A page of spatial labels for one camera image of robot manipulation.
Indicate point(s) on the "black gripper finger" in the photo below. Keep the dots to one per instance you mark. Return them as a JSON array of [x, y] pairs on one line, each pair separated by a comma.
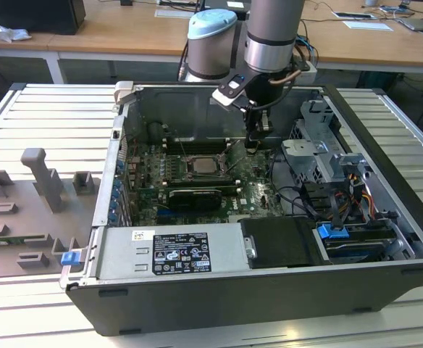
[[252, 130]]

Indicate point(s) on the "silver square CPU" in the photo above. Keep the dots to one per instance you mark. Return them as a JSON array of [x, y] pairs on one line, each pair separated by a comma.
[[203, 166]]

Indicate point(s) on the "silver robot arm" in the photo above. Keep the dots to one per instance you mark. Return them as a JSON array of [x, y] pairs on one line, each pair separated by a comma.
[[273, 36]]

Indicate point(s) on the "black RAM slot bank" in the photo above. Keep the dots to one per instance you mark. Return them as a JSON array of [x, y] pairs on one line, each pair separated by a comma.
[[197, 145], [204, 183]]

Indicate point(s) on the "black CPU socket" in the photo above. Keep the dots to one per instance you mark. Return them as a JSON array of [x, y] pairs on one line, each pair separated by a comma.
[[187, 167]]

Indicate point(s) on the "grey metal disk bay cage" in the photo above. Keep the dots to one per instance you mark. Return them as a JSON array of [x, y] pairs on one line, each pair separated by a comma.
[[305, 152]]

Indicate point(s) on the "green motherboard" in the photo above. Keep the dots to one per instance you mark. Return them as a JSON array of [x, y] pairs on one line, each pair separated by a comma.
[[258, 195]]

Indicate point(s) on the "black graphics card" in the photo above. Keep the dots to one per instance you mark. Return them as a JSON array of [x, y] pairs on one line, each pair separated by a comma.
[[195, 200]]

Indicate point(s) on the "black cylinder board component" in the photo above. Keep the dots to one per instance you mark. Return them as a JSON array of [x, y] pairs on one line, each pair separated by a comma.
[[156, 132]]

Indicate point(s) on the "white paper sheet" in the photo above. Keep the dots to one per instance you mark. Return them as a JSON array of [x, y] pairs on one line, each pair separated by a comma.
[[367, 25]]

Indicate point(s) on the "hard disk in blue carrier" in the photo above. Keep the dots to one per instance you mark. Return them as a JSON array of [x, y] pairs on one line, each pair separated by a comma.
[[329, 232]]

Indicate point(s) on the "grey case latch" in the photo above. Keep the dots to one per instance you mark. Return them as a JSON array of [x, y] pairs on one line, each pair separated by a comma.
[[122, 92]]

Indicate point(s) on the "white cup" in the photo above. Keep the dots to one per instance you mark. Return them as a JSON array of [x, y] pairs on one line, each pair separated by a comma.
[[371, 2]]

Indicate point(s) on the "wooden desk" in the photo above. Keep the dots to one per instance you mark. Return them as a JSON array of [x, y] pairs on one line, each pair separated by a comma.
[[124, 32]]

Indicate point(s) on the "grey laptop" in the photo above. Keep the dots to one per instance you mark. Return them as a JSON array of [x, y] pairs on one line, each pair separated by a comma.
[[419, 24]]

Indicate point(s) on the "black open PC case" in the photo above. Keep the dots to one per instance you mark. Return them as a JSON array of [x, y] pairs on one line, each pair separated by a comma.
[[233, 304]]

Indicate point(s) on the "silver power supply with label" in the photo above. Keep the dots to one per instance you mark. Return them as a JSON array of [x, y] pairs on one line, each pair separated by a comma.
[[124, 253]]

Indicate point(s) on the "blue case latch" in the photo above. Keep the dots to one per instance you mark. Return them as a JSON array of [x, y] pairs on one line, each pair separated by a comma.
[[70, 259]]

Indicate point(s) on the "black box on desk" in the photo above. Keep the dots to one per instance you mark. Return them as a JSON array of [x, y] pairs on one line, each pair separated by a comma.
[[34, 14]]

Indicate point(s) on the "grey brown parts rack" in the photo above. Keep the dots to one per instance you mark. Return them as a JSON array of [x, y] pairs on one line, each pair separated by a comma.
[[23, 214]]

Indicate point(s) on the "crumpled white paper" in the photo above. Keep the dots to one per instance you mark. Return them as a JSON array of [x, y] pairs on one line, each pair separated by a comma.
[[10, 33]]

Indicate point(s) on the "green RAM stick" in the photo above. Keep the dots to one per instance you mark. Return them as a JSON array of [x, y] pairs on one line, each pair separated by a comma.
[[16, 239]]

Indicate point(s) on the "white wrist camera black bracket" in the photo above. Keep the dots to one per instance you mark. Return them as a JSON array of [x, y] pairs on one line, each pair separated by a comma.
[[223, 98]]

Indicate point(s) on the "white tablet dark frame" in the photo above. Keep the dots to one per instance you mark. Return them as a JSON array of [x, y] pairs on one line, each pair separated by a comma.
[[352, 15]]

